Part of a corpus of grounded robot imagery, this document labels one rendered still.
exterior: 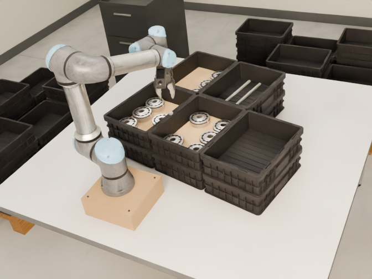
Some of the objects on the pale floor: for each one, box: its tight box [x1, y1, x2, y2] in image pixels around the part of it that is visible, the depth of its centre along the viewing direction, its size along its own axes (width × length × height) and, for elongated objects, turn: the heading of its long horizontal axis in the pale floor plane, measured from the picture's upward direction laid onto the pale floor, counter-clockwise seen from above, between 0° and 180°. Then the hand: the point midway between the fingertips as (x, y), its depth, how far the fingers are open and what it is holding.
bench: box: [0, 58, 372, 279], centre depth 266 cm, size 160×160×70 cm
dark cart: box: [99, 0, 189, 84], centre depth 411 cm, size 62×45×90 cm
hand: (166, 97), depth 227 cm, fingers open, 5 cm apart
